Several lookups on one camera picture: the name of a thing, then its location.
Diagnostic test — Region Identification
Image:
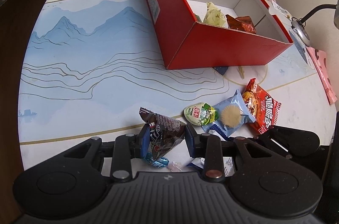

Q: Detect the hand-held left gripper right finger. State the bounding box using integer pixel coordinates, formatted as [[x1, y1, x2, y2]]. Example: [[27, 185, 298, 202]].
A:
[[185, 123, 268, 183]]

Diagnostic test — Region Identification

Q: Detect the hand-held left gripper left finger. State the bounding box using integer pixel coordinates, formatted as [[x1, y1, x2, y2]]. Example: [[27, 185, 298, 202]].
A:
[[62, 125, 153, 183]]

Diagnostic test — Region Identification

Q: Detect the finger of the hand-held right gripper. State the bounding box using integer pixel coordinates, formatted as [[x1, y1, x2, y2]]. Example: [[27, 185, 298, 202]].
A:
[[253, 131, 292, 160]]

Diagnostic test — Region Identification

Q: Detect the dark brown chocolate packet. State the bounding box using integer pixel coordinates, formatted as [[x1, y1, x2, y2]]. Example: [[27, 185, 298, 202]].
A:
[[139, 107, 186, 161]]

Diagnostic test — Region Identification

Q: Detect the red noodle snack packet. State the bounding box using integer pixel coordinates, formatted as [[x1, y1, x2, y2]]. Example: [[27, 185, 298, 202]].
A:
[[243, 78, 282, 136]]

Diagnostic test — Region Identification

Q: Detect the light blue biscuit packet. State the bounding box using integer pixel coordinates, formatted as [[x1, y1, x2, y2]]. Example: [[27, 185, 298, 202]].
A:
[[212, 89, 256, 138]]

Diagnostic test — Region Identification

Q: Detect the red cardboard box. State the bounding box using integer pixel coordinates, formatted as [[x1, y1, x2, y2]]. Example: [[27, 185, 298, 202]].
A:
[[145, 0, 294, 70]]

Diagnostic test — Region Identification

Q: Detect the shiny red-brown snack packet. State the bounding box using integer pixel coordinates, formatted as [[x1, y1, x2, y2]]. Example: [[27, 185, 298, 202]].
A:
[[225, 14, 257, 34]]

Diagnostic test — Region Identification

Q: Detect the yellow snack packet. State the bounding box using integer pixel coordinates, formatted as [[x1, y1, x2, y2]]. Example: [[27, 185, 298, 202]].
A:
[[203, 1, 228, 28]]

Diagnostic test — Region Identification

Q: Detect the small blue candy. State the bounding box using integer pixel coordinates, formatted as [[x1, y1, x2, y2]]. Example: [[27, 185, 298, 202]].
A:
[[143, 156, 169, 167]]

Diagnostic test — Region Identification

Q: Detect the blue striped snack packet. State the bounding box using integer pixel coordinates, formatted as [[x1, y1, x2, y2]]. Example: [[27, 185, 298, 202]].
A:
[[201, 122, 229, 141]]

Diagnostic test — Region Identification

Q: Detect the green jelly cup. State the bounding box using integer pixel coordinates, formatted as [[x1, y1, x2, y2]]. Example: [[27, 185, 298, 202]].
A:
[[183, 104, 220, 126]]

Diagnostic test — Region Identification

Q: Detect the blue white snack packet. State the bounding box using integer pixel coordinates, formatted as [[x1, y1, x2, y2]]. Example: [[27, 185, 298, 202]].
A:
[[185, 157, 234, 177]]

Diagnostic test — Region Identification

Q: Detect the silver desk lamp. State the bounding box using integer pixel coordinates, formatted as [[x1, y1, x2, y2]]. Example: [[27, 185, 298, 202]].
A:
[[290, 0, 339, 47]]

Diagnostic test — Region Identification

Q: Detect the small white packet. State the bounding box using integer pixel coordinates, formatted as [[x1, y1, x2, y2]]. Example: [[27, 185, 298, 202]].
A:
[[271, 0, 292, 19]]

